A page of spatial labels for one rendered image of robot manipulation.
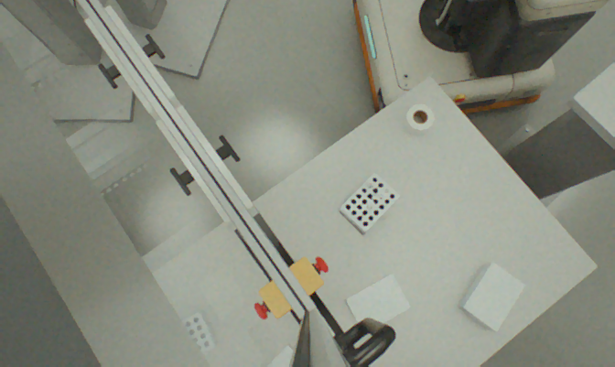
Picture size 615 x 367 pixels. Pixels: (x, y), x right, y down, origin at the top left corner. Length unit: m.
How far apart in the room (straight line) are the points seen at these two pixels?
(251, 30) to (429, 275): 1.43
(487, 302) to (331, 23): 1.47
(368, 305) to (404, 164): 0.36
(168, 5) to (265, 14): 0.43
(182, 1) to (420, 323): 1.71
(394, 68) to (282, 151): 0.57
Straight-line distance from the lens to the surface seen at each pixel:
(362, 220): 1.21
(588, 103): 1.50
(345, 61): 2.22
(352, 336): 0.61
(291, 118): 2.11
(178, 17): 2.34
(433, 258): 1.26
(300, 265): 1.07
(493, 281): 1.25
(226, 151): 1.13
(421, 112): 1.30
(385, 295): 1.22
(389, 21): 2.00
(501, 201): 1.33
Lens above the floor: 1.98
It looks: 75 degrees down
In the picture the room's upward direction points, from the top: straight up
